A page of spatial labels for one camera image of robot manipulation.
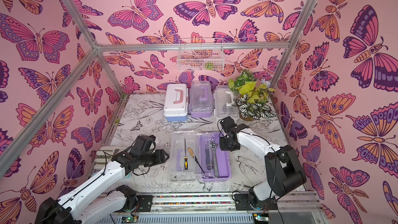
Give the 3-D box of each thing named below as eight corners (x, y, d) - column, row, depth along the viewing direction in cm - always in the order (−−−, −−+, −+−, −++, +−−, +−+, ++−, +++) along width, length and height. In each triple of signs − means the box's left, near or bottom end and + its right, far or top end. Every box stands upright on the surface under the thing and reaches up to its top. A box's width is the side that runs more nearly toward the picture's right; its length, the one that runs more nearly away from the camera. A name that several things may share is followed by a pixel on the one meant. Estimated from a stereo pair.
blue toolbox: (164, 123, 106) (160, 111, 96) (169, 95, 123) (166, 83, 113) (187, 123, 106) (185, 111, 96) (189, 95, 122) (187, 83, 113)
